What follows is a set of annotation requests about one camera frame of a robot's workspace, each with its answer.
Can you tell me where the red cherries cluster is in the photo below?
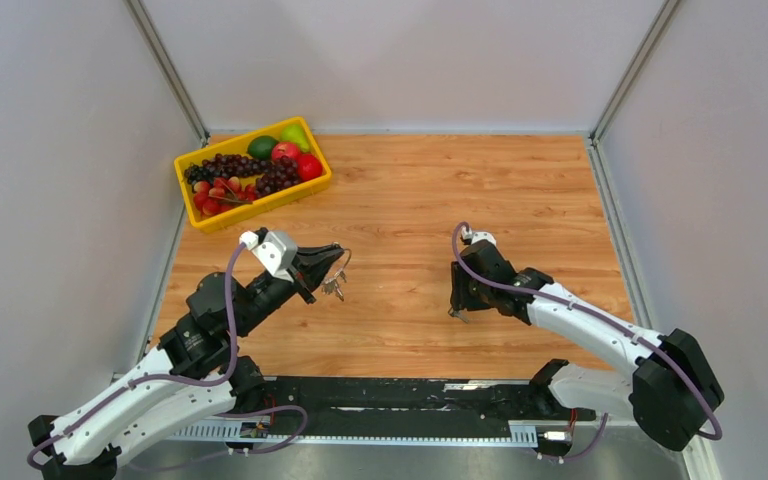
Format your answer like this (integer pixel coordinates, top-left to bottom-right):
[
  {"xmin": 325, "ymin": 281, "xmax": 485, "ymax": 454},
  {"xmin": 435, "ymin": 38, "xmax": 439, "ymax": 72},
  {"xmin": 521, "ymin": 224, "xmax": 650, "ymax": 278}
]
[{"xmin": 192, "ymin": 176, "xmax": 259, "ymax": 217}]

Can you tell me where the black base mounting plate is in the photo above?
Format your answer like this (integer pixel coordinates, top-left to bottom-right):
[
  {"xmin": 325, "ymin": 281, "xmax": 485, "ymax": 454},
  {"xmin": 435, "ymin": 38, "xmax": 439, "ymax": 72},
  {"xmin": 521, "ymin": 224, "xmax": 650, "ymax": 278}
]
[{"xmin": 232, "ymin": 376, "xmax": 596, "ymax": 439}]

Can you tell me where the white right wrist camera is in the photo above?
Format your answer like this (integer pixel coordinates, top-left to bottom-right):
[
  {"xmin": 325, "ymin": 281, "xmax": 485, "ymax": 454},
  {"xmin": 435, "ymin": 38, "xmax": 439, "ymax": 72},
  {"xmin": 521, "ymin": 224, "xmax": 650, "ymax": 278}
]
[{"xmin": 459, "ymin": 227, "xmax": 496, "ymax": 246}]

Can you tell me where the black-tagged silver key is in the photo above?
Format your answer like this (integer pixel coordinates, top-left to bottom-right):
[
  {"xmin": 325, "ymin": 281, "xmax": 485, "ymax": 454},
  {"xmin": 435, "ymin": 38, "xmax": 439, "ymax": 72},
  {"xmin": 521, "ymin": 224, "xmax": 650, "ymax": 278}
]
[{"xmin": 448, "ymin": 309, "xmax": 470, "ymax": 324}]

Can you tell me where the red pink apple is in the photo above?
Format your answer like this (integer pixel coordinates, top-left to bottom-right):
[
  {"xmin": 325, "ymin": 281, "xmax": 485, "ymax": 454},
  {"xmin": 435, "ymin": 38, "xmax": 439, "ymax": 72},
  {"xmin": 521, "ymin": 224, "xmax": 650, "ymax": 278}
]
[{"xmin": 271, "ymin": 142, "xmax": 303, "ymax": 162}]

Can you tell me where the bright red tomato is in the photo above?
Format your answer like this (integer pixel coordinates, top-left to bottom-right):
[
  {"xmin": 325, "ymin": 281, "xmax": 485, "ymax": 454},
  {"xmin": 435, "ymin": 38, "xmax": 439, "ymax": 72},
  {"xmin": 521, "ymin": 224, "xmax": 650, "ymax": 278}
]
[{"xmin": 296, "ymin": 153, "xmax": 324, "ymax": 182}]

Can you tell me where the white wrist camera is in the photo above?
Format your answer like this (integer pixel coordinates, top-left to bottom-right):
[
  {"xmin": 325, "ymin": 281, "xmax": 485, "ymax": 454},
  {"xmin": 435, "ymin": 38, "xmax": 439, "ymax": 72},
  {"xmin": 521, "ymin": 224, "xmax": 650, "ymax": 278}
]
[
  {"xmin": 239, "ymin": 228, "xmax": 298, "ymax": 282},
  {"xmin": 459, "ymin": 227, "xmax": 496, "ymax": 246}
]

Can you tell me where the green pear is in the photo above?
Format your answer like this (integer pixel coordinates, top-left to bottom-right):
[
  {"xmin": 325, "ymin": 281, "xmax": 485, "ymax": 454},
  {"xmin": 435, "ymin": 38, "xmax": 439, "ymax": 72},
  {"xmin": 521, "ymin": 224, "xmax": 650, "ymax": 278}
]
[{"xmin": 280, "ymin": 124, "xmax": 311, "ymax": 153}]

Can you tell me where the dark green avocado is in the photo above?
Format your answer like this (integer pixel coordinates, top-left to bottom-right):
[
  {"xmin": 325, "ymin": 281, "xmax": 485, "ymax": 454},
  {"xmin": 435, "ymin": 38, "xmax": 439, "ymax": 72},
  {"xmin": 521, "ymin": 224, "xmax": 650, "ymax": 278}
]
[{"xmin": 247, "ymin": 135, "xmax": 279, "ymax": 160}]

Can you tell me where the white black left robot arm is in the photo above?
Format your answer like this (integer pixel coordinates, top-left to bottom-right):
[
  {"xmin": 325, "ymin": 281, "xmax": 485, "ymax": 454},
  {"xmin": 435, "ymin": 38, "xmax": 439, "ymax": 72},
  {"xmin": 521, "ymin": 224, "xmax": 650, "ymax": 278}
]
[{"xmin": 26, "ymin": 228, "xmax": 350, "ymax": 479}]

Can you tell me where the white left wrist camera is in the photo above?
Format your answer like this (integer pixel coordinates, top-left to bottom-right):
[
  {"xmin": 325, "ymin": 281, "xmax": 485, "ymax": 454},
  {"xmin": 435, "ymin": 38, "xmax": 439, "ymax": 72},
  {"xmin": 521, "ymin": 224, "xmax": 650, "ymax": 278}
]
[{"xmin": 239, "ymin": 228, "xmax": 298, "ymax": 282}]

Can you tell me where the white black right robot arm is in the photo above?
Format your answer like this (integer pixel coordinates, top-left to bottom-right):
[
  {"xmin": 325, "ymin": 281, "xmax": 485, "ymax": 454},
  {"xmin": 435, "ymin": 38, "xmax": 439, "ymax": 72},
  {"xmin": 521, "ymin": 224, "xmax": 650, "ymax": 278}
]
[{"xmin": 450, "ymin": 238, "xmax": 725, "ymax": 451}]

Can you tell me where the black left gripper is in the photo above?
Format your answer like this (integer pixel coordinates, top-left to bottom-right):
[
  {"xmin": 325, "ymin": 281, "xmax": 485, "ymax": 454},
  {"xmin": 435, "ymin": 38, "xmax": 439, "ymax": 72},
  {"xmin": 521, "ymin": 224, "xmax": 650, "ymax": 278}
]
[{"xmin": 232, "ymin": 244, "xmax": 345, "ymax": 336}]

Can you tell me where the dark purple grape bunch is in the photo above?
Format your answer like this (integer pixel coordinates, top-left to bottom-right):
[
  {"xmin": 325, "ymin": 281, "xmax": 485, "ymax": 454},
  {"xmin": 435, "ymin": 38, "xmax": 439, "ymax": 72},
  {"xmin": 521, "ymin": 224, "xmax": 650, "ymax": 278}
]
[{"xmin": 183, "ymin": 154, "xmax": 271, "ymax": 185}]

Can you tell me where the silver keyring with keys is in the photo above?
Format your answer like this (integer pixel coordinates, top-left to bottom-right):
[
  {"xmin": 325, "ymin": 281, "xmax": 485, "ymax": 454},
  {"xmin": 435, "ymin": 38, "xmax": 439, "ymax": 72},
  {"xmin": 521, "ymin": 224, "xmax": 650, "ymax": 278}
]
[{"xmin": 322, "ymin": 248, "xmax": 352, "ymax": 302}]

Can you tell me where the yellow plastic fruit tray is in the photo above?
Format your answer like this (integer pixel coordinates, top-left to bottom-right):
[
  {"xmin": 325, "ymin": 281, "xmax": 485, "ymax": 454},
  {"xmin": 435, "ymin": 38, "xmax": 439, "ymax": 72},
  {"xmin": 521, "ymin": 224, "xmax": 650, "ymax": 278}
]
[{"xmin": 174, "ymin": 116, "xmax": 332, "ymax": 233}]

